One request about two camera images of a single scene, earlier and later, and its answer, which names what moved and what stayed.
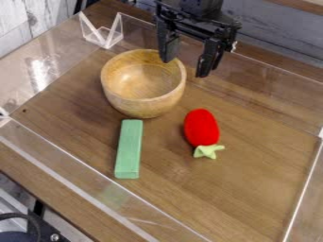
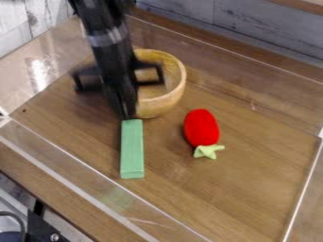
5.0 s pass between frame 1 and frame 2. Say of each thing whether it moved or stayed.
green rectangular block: stayed
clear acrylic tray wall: stayed
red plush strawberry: stayed
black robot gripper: moved
